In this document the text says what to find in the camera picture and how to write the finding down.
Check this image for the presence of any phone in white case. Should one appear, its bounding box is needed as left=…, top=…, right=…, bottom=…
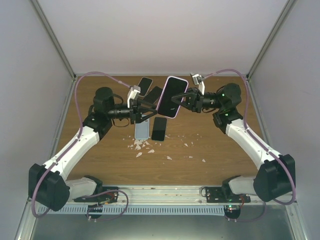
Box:
left=137, top=77, right=153, bottom=97

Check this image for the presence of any grey slotted cable duct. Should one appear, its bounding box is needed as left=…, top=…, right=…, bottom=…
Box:
left=48, top=204, right=225, bottom=216

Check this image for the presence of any phone in grey case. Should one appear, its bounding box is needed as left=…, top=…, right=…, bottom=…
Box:
left=143, top=86, right=163, bottom=104

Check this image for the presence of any aluminium rail frame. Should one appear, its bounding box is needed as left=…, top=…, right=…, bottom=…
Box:
left=27, top=184, right=298, bottom=205

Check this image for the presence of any white debris pile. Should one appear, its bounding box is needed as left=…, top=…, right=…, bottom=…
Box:
left=127, top=137, right=156, bottom=158

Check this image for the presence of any light blue phone case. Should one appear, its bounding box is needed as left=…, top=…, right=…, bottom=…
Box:
left=134, top=119, right=150, bottom=140

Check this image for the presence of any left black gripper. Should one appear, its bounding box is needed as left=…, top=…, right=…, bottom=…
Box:
left=107, top=97, right=157, bottom=124

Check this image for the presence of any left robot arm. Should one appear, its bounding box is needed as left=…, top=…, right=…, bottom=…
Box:
left=28, top=86, right=157, bottom=211

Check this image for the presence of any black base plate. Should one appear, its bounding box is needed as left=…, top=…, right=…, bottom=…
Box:
left=199, top=186, right=251, bottom=204
left=69, top=186, right=120, bottom=204

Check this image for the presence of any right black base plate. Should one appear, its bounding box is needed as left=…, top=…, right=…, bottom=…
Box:
left=199, top=186, right=251, bottom=204

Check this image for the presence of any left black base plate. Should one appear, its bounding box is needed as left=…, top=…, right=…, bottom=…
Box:
left=69, top=186, right=120, bottom=204

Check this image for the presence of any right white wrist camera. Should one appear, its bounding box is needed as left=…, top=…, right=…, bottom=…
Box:
left=190, top=72, right=205, bottom=95

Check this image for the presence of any black smartphone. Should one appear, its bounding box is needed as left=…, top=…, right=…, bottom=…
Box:
left=151, top=117, right=167, bottom=142

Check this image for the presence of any phone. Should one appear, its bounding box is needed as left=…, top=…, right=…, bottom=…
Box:
left=156, top=76, right=189, bottom=119
left=143, top=86, right=163, bottom=104
left=137, top=77, right=153, bottom=97

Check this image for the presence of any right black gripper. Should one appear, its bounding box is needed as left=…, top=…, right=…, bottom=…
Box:
left=170, top=87, right=223, bottom=114

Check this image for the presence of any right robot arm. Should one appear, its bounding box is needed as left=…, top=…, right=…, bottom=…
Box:
left=171, top=83, right=296, bottom=205

